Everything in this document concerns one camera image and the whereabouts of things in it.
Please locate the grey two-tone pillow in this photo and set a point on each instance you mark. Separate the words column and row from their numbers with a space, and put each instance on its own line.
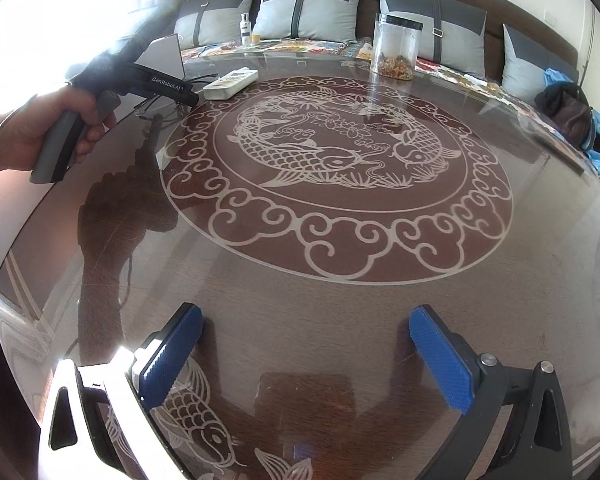
column 305, row 15
column 530, row 65
column 215, row 22
column 450, row 35

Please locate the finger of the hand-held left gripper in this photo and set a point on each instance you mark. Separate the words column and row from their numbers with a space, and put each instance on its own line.
column 190, row 97

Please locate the patterned glass desktop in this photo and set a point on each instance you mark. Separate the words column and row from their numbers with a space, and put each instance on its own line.
column 330, row 310

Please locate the white power strip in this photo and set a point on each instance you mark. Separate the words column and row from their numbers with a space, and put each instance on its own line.
column 230, row 84

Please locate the person's left hand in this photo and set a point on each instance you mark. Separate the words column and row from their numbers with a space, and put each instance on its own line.
column 25, row 130

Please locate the grey laptop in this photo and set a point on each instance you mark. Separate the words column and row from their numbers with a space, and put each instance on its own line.
column 167, row 55

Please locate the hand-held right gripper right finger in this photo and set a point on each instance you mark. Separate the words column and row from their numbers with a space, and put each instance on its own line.
column 440, row 360

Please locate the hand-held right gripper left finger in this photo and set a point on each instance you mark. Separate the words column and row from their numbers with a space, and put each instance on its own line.
column 172, row 355

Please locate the small clear bottle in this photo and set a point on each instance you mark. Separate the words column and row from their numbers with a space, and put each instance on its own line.
column 245, row 27

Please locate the clear plastic jar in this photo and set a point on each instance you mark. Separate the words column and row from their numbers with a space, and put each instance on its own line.
column 395, row 45

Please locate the white wall socket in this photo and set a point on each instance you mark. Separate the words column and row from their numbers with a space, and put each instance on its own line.
column 552, row 16

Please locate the dark brown bag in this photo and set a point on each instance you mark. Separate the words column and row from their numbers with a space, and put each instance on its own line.
column 570, row 112

